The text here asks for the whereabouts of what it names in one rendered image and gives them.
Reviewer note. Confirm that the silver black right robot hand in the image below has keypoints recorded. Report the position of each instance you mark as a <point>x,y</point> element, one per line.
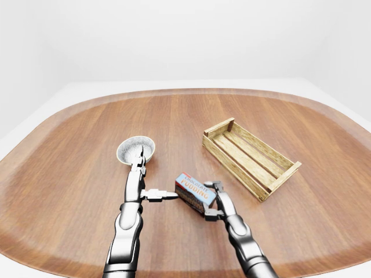
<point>227,204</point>

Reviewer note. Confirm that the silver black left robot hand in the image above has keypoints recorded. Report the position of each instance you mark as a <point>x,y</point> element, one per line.
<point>134,188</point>

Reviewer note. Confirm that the chocolate pudding box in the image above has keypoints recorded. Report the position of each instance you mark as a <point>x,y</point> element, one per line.
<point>194,191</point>

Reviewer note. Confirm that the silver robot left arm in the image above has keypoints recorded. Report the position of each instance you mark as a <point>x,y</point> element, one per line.
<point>121,255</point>

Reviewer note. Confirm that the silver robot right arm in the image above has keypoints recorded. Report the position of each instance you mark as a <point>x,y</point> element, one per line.
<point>253,257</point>

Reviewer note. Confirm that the wooden slat tray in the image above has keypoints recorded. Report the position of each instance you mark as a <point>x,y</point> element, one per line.
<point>249,157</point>

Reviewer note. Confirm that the speckled white bowl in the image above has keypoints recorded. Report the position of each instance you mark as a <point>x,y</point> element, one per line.
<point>130,149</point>

